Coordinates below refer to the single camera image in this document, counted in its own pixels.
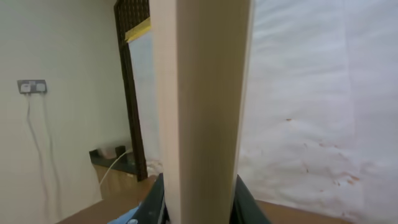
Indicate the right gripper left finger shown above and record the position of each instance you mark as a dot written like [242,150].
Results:
[150,211]

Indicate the white pipette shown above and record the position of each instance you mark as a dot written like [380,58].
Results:
[205,109]

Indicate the grey wall socket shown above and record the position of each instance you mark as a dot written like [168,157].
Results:
[31,86]

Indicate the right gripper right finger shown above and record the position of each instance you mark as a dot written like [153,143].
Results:
[244,211]

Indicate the yellow tape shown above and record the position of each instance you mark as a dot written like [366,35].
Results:
[138,30]

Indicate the black pegboard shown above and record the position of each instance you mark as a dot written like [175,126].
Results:
[130,102]

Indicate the blue cloth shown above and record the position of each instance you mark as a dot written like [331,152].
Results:
[119,220]

